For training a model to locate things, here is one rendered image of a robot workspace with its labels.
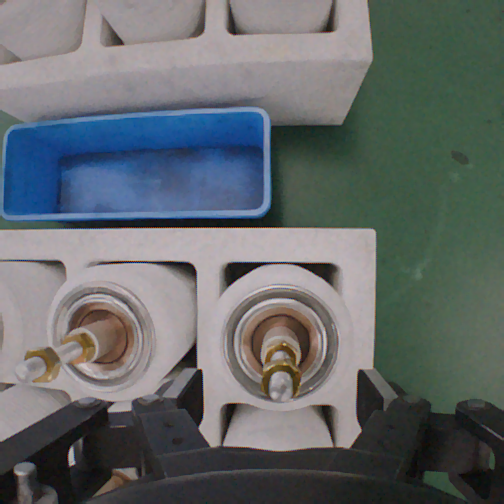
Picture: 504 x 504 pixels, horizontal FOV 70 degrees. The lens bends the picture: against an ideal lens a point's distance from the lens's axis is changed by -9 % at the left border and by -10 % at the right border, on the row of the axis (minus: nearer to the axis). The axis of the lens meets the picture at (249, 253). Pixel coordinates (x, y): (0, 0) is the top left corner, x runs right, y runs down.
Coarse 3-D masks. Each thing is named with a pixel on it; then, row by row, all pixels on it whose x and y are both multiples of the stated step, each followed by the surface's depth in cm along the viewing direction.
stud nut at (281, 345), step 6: (276, 342) 21; (282, 342) 21; (270, 348) 21; (276, 348) 21; (282, 348) 21; (288, 348) 21; (294, 348) 21; (270, 354) 21; (288, 354) 21; (294, 354) 21; (270, 360) 21; (294, 360) 21
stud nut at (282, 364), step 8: (280, 360) 17; (288, 360) 17; (264, 368) 17; (272, 368) 17; (280, 368) 17; (288, 368) 17; (296, 368) 17; (264, 376) 17; (296, 376) 17; (264, 384) 17; (296, 384) 17; (264, 392) 17; (296, 392) 17
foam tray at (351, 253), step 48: (0, 240) 34; (48, 240) 33; (96, 240) 33; (144, 240) 32; (192, 240) 32; (240, 240) 32; (288, 240) 32; (336, 240) 31; (336, 288) 35; (0, 384) 36; (48, 384) 33; (336, 432) 32
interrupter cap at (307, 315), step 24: (264, 288) 24; (288, 288) 24; (240, 312) 24; (264, 312) 24; (288, 312) 24; (312, 312) 24; (240, 336) 24; (264, 336) 25; (312, 336) 24; (336, 336) 24; (240, 360) 24; (312, 360) 24; (336, 360) 24; (240, 384) 24; (312, 384) 24
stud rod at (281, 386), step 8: (280, 352) 20; (272, 360) 20; (272, 376) 17; (280, 376) 16; (288, 376) 17; (272, 384) 16; (280, 384) 16; (288, 384) 16; (272, 392) 16; (280, 392) 16; (288, 392) 15; (280, 400) 16; (288, 400) 16
